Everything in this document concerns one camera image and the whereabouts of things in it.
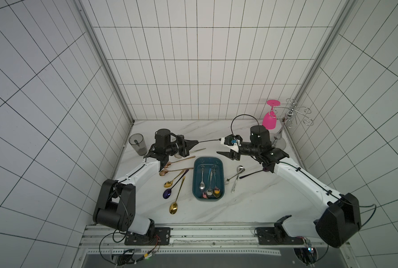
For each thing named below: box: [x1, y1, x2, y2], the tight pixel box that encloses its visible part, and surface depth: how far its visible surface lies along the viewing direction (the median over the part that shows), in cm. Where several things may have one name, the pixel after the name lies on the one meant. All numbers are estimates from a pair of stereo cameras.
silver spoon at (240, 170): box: [224, 165, 246, 185], surface depth 96 cm
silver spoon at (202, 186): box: [199, 165, 206, 190], surface depth 89 cm
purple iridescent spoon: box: [212, 165, 221, 199], surface depth 85 cm
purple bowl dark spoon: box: [162, 169, 190, 200], surface depth 87 cm
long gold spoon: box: [169, 175, 186, 215], surface depth 83 cm
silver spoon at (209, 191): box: [206, 171, 213, 197], surface depth 87 cm
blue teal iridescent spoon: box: [202, 168, 212, 199], surface depth 85 cm
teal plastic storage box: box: [192, 156, 225, 202], surface depth 90 cm
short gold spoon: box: [163, 169, 186, 189], surface depth 89 cm
